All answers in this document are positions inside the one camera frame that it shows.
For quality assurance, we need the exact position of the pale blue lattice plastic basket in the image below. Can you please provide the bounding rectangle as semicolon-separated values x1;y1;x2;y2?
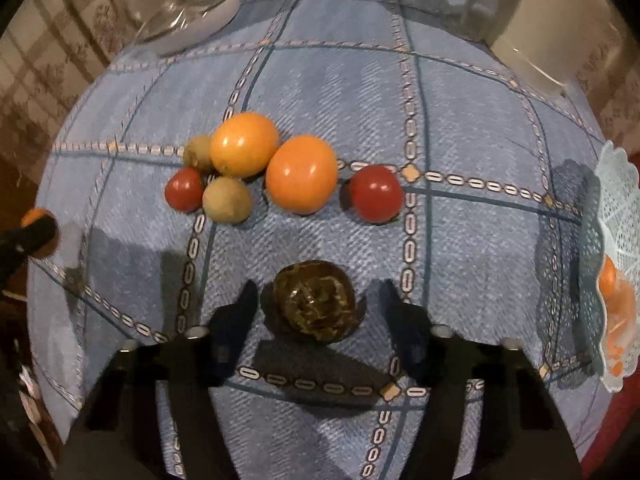
580;141;640;393

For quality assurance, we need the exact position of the dark avocado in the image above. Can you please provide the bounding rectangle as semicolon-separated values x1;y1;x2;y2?
272;259;357;345

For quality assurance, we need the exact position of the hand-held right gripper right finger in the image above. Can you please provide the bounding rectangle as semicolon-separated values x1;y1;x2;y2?
376;279;583;480

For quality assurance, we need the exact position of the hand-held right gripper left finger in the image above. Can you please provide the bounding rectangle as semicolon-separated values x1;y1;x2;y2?
52;279;262;480

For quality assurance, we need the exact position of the clear glass jar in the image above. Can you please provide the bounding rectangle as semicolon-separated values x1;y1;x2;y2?
132;0;241;57

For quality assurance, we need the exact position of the clear plastic bag of carrots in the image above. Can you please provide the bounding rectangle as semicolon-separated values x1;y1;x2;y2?
602;270;640;378

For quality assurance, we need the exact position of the beige patterned cloth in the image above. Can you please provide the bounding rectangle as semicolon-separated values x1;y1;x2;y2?
0;0;148;201

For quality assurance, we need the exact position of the white jug with handle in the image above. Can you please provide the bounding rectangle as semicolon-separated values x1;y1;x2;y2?
487;0;623;98

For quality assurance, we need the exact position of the red sofa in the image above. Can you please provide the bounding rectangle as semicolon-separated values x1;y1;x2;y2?
582;400;640;480

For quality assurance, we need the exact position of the brown kiwi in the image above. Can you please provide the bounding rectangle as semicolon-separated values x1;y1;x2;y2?
202;176;253;223
182;135;216;172

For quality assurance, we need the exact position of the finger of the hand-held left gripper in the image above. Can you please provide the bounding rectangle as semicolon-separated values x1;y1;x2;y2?
0;213;58;287

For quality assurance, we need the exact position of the red tomato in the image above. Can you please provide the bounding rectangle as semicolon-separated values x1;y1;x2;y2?
164;167;205;212
348;164;404;224

